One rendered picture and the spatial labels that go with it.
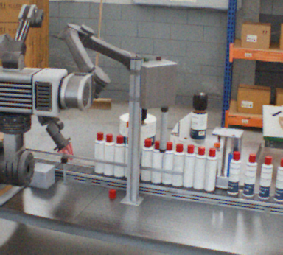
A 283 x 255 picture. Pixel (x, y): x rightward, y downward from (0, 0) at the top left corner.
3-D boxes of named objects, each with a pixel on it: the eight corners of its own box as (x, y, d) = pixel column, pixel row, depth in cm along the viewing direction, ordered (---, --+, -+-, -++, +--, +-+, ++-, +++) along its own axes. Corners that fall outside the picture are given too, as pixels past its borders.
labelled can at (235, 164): (239, 191, 278) (242, 151, 271) (236, 196, 273) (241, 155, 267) (228, 190, 280) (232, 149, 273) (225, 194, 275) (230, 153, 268)
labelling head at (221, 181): (239, 180, 290) (244, 130, 282) (234, 190, 279) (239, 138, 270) (211, 176, 294) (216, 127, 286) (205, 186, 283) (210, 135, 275)
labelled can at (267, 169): (269, 196, 274) (274, 155, 267) (268, 200, 269) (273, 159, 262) (259, 194, 275) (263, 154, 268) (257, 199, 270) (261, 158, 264)
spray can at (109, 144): (116, 173, 295) (117, 134, 288) (110, 177, 291) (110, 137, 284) (107, 171, 298) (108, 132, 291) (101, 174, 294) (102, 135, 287)
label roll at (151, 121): (121, 135, 349) (121, 111, 344) (155, 138, 347) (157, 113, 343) (117, 147, 330) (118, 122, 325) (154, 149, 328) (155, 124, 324)
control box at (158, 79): (175, 104, 268) (177, 63, 262) (145, 110, 258) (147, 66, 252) (161, 99, 276) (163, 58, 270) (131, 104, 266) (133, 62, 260)
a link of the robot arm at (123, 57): (69, 47, 264) (84, 29, 260) (65, 40, 267) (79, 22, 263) (133, 75, 294) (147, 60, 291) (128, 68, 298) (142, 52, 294)
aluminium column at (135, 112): (138, 199, 280) (143, 57, 258) (135, 203, 276) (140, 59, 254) (129, 197, 281) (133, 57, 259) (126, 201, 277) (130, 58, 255)
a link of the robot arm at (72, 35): (51, 32, 261) (65, 15, 257) (74, 43, 270) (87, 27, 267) (82, 97, 233) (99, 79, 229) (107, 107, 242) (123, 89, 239)
